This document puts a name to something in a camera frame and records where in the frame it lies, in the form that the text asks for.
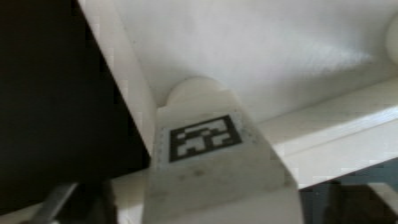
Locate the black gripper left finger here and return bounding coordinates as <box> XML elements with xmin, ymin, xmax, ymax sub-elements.
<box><xmin>29</xmin><ymin>181</ymin><xmax>118</xmax><ymax>224</ymax></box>

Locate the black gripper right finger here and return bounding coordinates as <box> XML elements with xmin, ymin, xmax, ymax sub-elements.
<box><xmin>301</xmin><ymin>181</ymin><xmax>398</xmax><ymax>224</ymax></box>

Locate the white table leg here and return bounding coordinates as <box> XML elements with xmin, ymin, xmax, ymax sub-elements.
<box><xmin>143</xmin><ymin>77</ymin><xmax>305</xmax><ymax>224</ymax></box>

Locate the white square tabletop tray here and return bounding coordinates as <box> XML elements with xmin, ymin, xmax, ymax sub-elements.
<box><xmin>79</xmin><ymin>0</ymin><xmax>398</xmax><ymax>155</ymax></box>

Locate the white U-shaped obstacle fence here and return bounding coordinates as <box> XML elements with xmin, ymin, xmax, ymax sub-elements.
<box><xmin>283</xmin><ymin>119</ymin><xmax>398</xmax><ymax>224</ymax></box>

